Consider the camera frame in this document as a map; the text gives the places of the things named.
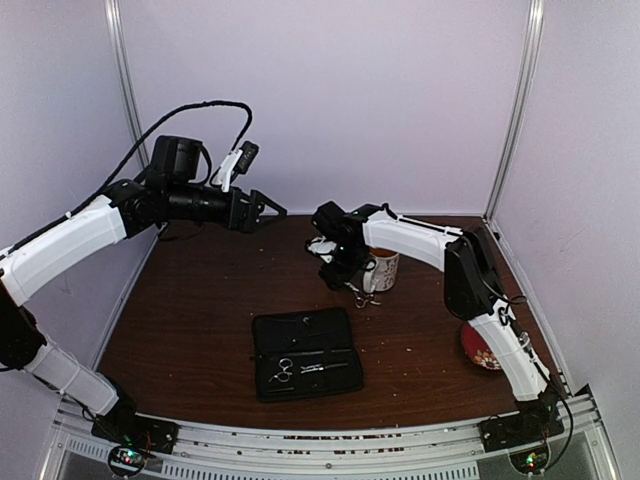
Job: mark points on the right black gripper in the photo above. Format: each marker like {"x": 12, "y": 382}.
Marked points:
{"x": 338, "y": 277}

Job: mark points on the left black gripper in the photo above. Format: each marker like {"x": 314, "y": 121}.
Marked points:
{"x": 246, "y": 219}

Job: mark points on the silver thinning scissors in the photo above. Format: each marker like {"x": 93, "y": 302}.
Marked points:
{"x": 362, "y": 299}

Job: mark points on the black zippered tool case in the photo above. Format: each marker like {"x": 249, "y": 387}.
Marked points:
{"x": 327, "y": 339}

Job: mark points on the silver straight hair scissors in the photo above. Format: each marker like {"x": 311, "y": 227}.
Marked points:
{"x": 287, "y": 369}

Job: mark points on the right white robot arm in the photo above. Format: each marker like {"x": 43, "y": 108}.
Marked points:
{"x": 472, "y": 288}

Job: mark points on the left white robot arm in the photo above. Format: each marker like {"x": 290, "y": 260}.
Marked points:
{"x": 120, "y": 211}

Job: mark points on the white floral mug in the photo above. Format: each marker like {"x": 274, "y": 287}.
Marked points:
{"x": 380, "y": 270}

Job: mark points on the red floral plate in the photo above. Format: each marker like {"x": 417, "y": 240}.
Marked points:
{"x": 477, "y": 350}

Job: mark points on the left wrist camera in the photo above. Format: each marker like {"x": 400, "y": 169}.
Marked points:
{"x": 236, "y": 163}

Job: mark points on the right aluminium corner post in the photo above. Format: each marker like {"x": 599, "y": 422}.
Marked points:
{"x": 529, "y": 59}

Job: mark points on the aluminium corner post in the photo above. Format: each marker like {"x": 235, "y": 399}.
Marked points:
{"x": 117, "y": 39}
{"x": 529, "y": 59}

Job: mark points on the left aluminium corner post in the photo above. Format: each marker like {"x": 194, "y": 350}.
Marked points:
{"x": 117, "y": 39}

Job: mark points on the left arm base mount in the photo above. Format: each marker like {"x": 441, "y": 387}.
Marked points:
{"x": 135, "y": 432}

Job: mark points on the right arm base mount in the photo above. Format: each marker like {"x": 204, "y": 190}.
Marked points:
{"x": 533, "y": 422}

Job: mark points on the aluminium front rail frame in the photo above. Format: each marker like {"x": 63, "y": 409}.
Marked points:
{"x": 451, "y": 450}

